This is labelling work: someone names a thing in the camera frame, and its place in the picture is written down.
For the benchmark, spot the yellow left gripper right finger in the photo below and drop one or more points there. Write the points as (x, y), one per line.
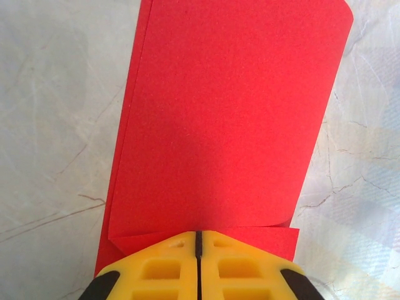
(243, 278)

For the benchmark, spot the red paper sheet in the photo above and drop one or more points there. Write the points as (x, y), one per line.
(218, 125)

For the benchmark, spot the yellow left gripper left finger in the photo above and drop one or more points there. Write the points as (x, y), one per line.
(156, 278)

